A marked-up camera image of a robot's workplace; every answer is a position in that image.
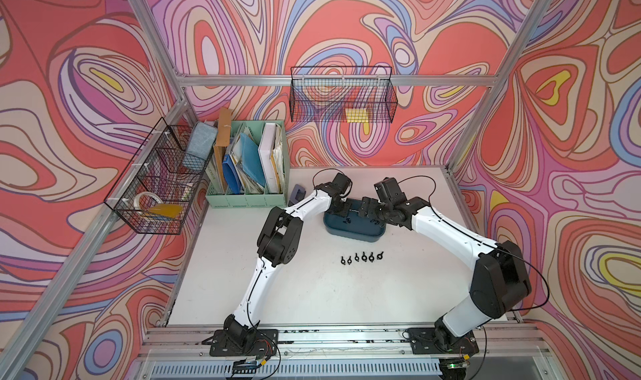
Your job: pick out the grey blue sponge pad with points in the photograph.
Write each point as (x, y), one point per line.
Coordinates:
(201, 141)

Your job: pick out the black wire basket wall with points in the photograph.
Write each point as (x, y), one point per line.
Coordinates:
(322, 93)
(156, 167)

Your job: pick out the dark teal storage box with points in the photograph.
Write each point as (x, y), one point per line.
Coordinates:
(353, 226)

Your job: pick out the black wire basket left wall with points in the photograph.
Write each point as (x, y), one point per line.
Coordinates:
(156, 167)

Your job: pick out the white binder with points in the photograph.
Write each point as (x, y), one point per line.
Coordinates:
(271, 157)

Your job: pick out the yellow sticky note pad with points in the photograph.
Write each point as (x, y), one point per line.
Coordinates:
(357, 115)

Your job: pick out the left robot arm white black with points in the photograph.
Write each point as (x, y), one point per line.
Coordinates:
(277, 245)

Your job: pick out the green plastic file organizer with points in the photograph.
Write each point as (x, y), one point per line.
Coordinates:
(264, 200)

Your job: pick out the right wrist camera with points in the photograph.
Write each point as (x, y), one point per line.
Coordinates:
(389, 192)

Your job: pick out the brown cardboard folder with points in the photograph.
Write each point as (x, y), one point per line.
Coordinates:
(221, 143)

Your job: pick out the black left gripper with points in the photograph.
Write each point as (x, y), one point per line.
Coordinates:
(345, 211)

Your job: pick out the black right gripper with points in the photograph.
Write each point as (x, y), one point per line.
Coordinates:
(370, 210)

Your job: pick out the grey blue hole punch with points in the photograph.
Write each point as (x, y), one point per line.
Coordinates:
(297, 194)

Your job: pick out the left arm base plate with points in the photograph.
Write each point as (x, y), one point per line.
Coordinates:
(260, 343)

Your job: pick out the black wire basket back wall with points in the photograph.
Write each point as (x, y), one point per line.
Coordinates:
(322, 93)

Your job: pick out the yellow card in basket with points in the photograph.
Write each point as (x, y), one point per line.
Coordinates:
(164, 211)

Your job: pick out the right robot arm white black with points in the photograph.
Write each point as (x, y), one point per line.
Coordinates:
(500, 279)

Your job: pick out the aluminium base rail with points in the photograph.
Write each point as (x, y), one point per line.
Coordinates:
(505, 350)

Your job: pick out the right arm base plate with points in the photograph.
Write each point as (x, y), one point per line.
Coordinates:
(426, 341)

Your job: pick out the white tape roll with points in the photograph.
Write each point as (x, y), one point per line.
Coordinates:
(146, 200)

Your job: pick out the blue folder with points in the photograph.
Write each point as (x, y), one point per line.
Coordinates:
(242, 169)

